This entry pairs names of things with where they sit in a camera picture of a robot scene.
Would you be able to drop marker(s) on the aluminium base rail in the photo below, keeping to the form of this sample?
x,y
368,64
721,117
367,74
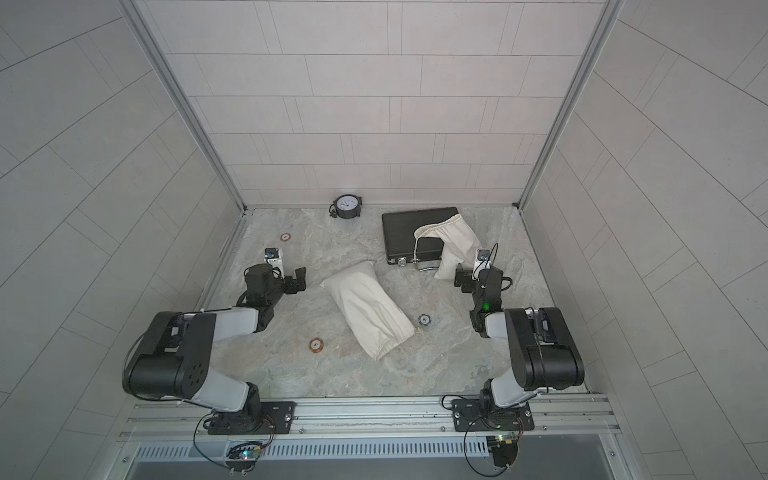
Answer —
x,y
425,416

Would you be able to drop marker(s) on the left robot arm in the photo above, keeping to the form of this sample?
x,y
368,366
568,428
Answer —
x,y
172,359

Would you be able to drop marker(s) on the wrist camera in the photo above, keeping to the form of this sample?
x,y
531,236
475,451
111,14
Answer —
x,y
482,259
273,256

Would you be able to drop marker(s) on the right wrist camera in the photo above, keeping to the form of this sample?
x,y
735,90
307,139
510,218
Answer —
x,y
482,259

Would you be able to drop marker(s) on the cream cloth soil bag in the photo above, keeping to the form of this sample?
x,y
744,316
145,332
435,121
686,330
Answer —
x,y
377,322

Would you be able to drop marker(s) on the white vent grille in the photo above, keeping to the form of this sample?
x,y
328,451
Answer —
x,y
372,448

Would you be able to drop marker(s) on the right circuit board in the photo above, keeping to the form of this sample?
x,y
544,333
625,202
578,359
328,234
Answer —
x,y
503,450

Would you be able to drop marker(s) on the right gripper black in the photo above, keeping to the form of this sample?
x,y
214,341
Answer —
x,y
471,279

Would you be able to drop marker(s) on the circuit board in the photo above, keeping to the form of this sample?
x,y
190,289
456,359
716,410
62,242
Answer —
x,y
242,458
503,450

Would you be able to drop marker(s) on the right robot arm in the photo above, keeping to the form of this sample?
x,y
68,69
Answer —
x,y
543,353

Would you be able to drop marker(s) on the left circuit board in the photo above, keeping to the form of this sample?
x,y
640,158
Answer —
x,y
242,458

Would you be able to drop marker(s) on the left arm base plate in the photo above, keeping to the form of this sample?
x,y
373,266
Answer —
x,y
271,418

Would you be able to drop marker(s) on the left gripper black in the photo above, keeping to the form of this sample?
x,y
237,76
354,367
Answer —
x,y
289,282

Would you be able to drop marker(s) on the black hard case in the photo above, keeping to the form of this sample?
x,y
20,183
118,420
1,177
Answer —
x,y
399,228

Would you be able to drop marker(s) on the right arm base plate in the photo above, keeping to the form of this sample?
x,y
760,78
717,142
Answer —
x,y
469,415

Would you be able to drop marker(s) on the black round gauge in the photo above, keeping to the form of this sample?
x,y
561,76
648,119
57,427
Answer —
x,y
346,207

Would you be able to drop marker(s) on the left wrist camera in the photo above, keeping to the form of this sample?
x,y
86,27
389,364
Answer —
x,y
273,256

